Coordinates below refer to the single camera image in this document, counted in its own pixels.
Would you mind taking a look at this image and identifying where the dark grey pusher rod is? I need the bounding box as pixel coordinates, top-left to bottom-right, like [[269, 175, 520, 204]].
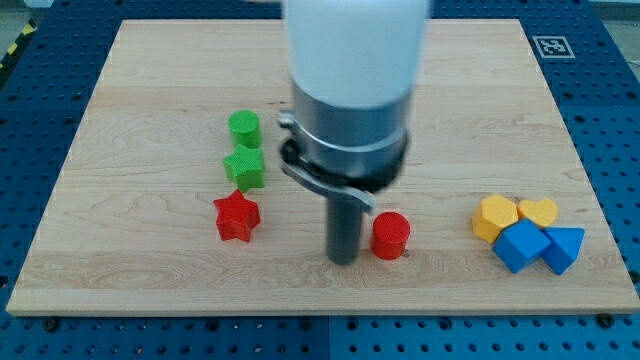
[[326, 199, 363, 265]]

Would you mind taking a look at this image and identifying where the silver tool flange with clamp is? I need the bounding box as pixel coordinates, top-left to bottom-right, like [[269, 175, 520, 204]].
[[278, 83, 412, 212]]

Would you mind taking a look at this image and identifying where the red cylinder block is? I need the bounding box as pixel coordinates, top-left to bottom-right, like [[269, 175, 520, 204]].
[[370, 212, 411, 260]]

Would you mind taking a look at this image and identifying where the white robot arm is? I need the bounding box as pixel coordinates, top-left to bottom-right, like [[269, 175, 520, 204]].
[[279, 0, 432, 265]]

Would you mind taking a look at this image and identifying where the red star block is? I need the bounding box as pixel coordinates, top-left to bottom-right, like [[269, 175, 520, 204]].
[[213, 190, 261, 242]]

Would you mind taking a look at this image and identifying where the green star block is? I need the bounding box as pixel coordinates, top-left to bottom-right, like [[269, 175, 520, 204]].
[[223, 144, 265, 192]]

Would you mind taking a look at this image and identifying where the green cylinder block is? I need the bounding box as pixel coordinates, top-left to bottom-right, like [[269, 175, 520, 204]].
[[228, 109, 262, 149]]

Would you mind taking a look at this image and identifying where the yellow hexagon block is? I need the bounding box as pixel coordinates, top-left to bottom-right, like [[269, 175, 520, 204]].
[[471, 194, 519, 244]]

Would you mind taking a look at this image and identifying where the wooden board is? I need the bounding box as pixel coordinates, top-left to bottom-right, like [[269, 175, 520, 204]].
[[7, 19, 639, 317]]

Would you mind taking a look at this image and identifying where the blue cube block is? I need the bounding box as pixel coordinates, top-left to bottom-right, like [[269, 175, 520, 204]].
[[493, 219, 551, 273]]

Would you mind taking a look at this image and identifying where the yellow heart block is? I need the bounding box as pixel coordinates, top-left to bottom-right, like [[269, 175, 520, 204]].
[[516, 198, 559, 228]]

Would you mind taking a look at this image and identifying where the blue triangle block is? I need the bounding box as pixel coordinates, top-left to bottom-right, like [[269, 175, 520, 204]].
[[542, 227, 586, 275]]

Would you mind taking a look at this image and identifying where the white fiducial marker tag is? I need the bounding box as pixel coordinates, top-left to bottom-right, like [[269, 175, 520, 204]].
[[532, 36, 575, 59]]

